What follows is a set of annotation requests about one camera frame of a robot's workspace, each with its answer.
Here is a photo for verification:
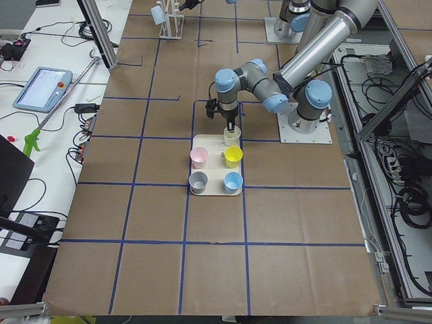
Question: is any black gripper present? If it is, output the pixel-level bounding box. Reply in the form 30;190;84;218
179;0;203;11
221;107;238;132

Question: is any cream plastic cup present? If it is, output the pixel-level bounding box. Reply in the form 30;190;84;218
223;126;241;146

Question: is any light blue plastic cup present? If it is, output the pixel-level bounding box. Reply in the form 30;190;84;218
151;6;167;25

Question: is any yellow plastic cup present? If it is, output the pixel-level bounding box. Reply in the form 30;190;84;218
224;146;243;168

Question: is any pink plastic cup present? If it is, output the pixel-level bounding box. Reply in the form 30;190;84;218
190;146;209;169

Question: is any grey plastic cup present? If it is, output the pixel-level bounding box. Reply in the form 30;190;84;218
188;171;209;194

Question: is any cream serving tray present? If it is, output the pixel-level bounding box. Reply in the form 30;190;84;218
190;134;242;196

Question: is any blue teach pendant tablet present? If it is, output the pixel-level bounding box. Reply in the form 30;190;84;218
12;67;73;113

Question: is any black electronics board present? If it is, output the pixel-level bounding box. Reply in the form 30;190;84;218
1;37;31;61

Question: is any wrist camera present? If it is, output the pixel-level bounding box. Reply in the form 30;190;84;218
205;98;219;119

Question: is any white wire cup rack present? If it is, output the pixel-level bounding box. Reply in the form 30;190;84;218
156;0;184;40

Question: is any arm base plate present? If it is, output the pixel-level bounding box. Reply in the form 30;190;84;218
265;18;302;45
277;103;332;144

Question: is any aluminium frame post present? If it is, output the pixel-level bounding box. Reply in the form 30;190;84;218
77;0;118;71

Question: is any green handled reach grabber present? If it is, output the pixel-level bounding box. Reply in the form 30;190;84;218
23;56;102;157

